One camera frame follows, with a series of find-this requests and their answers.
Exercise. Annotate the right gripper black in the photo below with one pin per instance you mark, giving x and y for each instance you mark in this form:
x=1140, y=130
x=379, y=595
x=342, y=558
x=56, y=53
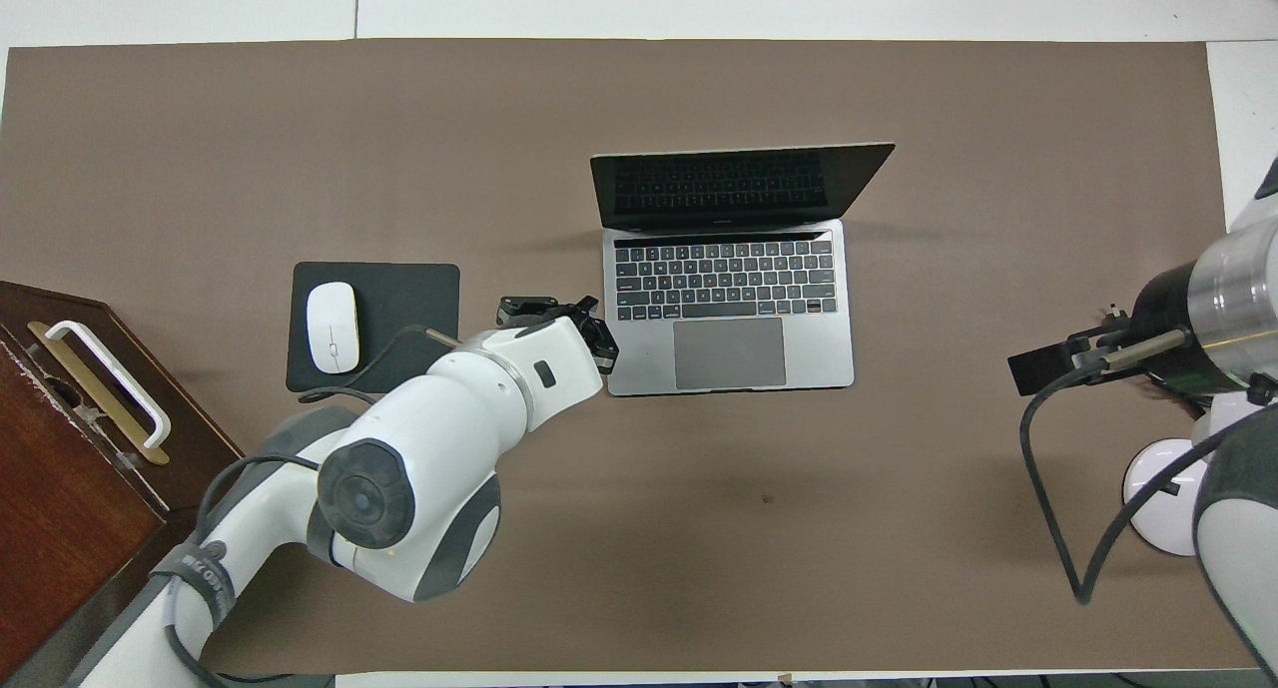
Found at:
x=1163, y=319

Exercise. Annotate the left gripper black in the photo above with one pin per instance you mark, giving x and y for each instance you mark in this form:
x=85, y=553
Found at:
x=574, y=309

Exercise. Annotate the silver Apple laptop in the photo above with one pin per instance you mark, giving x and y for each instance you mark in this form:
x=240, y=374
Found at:
x=729, y=319

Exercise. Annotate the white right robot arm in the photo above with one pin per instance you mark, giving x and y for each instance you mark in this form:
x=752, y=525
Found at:
x=1238, y=289

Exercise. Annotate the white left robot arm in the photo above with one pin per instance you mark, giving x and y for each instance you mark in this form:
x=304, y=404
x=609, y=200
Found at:
x=429, y=458

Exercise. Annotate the black mouse pad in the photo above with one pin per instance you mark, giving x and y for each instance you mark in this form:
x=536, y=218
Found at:
x=409, y=294

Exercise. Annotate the white desk lamp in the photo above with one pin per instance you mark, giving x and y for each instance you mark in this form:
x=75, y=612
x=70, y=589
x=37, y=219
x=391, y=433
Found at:
x=1163, y=498

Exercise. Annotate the brown table mat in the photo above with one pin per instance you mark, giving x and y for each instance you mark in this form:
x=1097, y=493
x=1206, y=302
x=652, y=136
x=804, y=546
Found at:
x=699, y=528

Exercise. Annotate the dark wooden box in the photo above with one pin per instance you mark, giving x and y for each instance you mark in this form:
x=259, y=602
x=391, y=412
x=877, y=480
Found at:
x=60, y=488

